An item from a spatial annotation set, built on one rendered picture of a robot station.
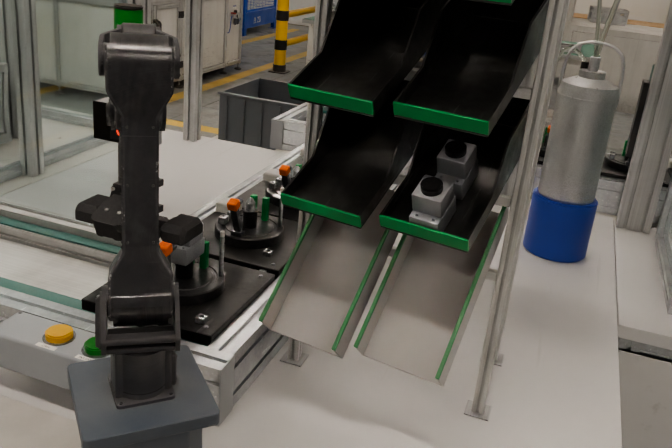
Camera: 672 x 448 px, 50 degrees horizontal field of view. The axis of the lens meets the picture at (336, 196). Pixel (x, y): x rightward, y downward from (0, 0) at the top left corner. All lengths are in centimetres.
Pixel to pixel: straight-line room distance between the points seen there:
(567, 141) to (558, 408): 70
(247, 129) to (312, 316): 220
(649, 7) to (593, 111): 981
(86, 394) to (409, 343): 46
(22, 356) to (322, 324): 45
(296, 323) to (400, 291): 17
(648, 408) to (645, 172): 69
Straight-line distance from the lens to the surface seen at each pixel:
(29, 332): 119
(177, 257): 122
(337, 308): 109
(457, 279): 109
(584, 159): 177
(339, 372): 127
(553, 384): 135
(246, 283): 129
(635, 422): 174
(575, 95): 173
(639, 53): 835
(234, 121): 326
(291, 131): 239
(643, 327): 163
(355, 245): 112
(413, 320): 108
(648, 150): 211
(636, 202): 214
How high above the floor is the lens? 157
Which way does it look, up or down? 20 degrees down
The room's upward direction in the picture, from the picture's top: 6 degrees clockwise
